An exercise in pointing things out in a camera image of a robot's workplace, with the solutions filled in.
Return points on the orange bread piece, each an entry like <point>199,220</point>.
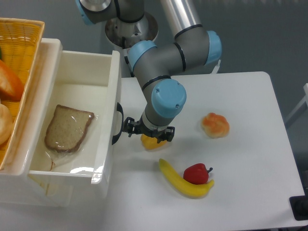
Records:
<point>11,85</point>

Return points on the yellow bell pepper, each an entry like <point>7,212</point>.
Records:
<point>150,143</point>

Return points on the yellow wicker basket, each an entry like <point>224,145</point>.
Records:
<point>19,43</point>

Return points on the orange bread roll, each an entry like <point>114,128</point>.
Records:
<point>215,126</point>

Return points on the black device at edge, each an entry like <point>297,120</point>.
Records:
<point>299,206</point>

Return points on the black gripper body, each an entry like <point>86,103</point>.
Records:
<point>150,132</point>

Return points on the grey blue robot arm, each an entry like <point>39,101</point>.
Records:
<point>153,67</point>

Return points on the white drawer cabinet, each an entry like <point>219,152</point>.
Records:
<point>16,186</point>

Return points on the white frame at right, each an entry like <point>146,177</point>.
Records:
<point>298,110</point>

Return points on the red bell pepper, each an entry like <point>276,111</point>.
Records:
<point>197,174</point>

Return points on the yellow banana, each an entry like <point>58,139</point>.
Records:
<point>179,183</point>

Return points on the wrapped brown bread slice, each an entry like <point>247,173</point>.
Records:
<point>67,129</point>

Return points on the white top drawer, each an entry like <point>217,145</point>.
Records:
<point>89,82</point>

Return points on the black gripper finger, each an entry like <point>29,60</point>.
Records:
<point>130,126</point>
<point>166,135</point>

